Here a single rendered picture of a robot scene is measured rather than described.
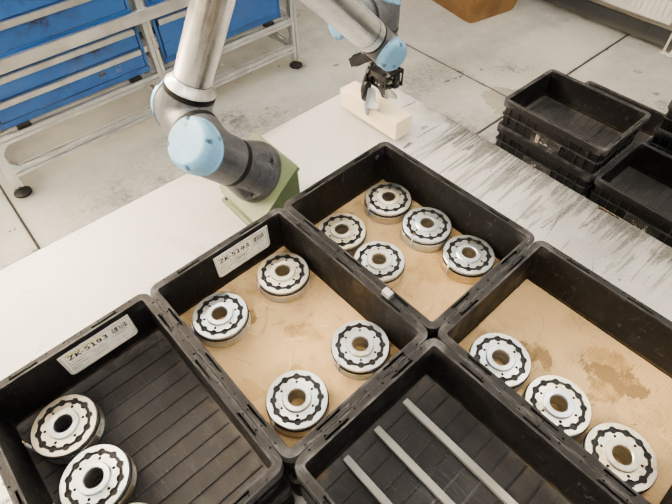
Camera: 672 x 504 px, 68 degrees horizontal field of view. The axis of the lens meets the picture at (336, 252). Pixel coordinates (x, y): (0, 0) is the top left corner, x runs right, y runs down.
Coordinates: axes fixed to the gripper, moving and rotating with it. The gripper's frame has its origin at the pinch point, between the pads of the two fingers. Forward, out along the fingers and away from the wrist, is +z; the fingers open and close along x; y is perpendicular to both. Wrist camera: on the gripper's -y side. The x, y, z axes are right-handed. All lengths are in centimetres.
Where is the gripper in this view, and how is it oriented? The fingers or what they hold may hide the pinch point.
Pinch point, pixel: (374, 105)
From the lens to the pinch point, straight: 155.7
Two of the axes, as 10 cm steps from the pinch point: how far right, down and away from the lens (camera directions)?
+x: 7.6, -5.1, 4.0
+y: 6.5, 5.8, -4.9
